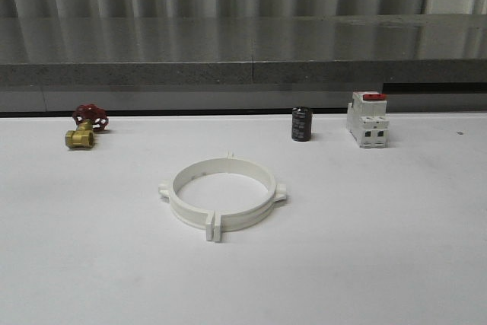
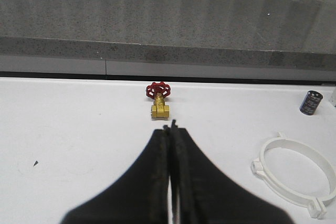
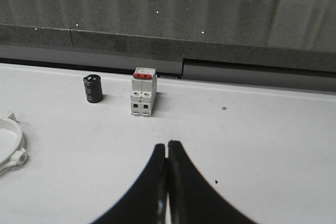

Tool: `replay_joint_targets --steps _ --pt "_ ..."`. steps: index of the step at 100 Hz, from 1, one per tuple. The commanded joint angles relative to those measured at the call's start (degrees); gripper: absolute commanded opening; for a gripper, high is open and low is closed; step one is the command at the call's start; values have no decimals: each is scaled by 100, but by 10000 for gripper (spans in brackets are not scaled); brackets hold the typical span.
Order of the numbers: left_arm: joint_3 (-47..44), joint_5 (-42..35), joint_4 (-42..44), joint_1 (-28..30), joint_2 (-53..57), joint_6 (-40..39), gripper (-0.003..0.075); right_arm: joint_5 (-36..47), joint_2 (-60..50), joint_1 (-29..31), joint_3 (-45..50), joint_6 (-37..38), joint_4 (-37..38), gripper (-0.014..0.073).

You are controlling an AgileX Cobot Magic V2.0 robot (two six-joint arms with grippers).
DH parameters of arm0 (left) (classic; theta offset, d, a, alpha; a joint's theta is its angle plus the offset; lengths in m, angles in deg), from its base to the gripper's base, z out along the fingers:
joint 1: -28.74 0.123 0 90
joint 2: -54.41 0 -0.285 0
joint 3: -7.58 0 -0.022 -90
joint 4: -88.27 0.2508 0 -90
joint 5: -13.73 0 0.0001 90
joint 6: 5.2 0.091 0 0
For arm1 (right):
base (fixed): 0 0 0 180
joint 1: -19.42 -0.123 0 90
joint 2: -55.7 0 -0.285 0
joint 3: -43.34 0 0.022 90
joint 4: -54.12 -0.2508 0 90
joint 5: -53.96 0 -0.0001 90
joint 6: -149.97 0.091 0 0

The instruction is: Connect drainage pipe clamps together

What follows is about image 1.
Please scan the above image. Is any white half-ring pipe clamp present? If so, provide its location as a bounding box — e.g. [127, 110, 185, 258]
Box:
[212, 156, 287, 242]

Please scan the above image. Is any black cylindrical capacitor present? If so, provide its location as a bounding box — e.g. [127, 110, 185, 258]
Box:
[291, 106, 313, 142]

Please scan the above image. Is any grey stone counter ledge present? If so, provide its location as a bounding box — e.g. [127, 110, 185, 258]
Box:
[1, 15, 486, 91]

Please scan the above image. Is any brass valve red handwheel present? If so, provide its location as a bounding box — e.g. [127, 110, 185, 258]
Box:
[65, 104, 109, 148]

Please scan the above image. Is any white circuit breaker red switch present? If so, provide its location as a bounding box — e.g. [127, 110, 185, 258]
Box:
[346, 91, 389, 148]

